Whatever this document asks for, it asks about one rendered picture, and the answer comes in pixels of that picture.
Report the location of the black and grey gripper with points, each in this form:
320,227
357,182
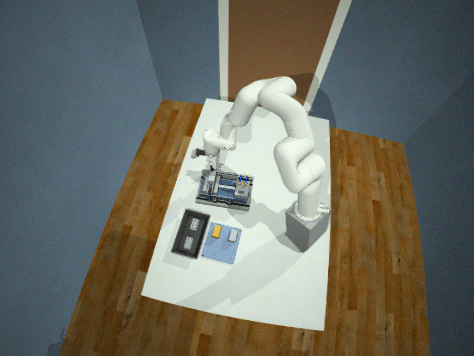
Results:
213,162

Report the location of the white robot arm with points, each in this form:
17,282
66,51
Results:
297,171

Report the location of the yellow rectangular block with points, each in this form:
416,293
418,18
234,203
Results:
216,231

